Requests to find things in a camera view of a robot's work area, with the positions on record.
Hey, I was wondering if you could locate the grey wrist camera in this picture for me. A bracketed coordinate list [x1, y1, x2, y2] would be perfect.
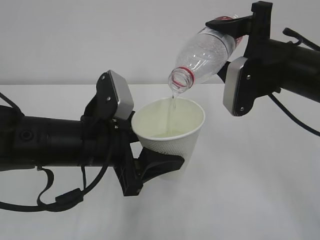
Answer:
[108, 70, 134, 120]
[222, 56, 248, 117]

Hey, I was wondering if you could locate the white paper coffee cup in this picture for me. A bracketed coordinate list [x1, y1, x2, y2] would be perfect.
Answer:
[131, 97, 206, 181]

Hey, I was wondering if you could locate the clear Nongfu Spring water bottle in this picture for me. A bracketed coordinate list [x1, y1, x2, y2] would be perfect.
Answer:
[168, 26, 242, 95]

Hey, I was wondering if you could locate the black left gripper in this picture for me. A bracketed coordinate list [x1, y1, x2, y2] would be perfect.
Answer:
[110, 117, 185, 197]

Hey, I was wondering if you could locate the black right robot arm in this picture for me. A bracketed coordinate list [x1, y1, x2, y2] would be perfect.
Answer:
[205, 1, 320, 117]

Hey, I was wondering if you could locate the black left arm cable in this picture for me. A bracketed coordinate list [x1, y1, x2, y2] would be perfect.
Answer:
[0, 92, 113, 213]

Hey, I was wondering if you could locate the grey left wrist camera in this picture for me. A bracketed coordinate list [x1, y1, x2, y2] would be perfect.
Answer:
[108, 70, 134, 120]

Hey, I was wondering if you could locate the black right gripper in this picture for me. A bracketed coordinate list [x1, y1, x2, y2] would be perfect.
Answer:
[205, 1, 273, 83]

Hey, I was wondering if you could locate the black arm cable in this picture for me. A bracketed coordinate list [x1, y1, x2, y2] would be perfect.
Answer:
[0, 92, 113, 213]
[268, 27, 320, 137]

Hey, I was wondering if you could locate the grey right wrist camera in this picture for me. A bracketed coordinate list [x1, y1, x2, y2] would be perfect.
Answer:
[222, 56, 248, 117]

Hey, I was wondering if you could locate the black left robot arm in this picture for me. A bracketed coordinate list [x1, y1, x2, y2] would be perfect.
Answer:
[0, 70, 185, 196]

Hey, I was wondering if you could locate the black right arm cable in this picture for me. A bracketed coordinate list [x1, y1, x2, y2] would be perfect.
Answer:
[268, 27, 320, 137]

